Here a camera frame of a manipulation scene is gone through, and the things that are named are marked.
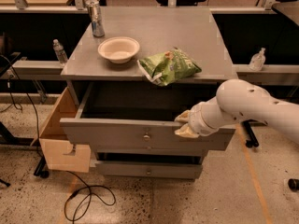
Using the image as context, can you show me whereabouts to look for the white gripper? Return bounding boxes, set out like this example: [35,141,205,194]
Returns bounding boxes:
[175,102,219,138]

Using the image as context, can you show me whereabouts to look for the grey top drawer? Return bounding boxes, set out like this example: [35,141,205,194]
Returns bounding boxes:
[61,81,235,150]

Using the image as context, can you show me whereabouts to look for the grey drawer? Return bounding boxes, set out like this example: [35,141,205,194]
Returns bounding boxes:
[93,146,209,158]
[61,81,235,150]
[95,161,202,179]

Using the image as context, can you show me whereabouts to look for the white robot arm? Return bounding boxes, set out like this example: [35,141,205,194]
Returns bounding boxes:
[175,79,299,143]

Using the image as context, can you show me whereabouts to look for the grey bottom drawer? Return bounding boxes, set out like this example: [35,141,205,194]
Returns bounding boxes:
[95,161,202,179]

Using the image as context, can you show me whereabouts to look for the grey drawer cabinet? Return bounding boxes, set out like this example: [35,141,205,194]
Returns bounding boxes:
[62,7,236,166]

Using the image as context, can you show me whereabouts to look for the grey middle drawer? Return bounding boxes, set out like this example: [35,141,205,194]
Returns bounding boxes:
[93,146,209,158]

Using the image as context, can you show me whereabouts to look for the green chip bag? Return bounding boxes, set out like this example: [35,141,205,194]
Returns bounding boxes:
[137,49,202,87]

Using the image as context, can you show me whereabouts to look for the black table leg with caster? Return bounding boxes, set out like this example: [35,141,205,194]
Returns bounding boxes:
[242,121,259,148]

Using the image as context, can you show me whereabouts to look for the hand sanitizer pump bottle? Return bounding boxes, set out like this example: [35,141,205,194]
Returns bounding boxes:
[249,48,265,71]

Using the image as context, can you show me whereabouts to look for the white paper bowl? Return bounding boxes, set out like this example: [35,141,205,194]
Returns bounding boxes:
[98,36,140,64]

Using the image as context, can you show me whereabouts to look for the black caster at right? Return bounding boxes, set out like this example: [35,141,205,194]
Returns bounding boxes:
[288,179,299,191]

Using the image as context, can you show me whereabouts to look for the cardboard box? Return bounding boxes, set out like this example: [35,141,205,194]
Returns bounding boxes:
[39,88,91,173]

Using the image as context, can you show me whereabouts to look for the silver drink can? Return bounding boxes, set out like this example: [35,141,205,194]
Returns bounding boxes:
[86,0,105,37]

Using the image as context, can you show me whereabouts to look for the clear plastic water bottle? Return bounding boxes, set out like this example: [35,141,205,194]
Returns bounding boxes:
[53,39,68,66]

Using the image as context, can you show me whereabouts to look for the black stand leg left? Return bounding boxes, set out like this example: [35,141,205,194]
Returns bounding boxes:
[34,156,50,178]

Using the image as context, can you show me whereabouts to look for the black floor cable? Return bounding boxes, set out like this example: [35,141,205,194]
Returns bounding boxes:
[0,53,117,224]

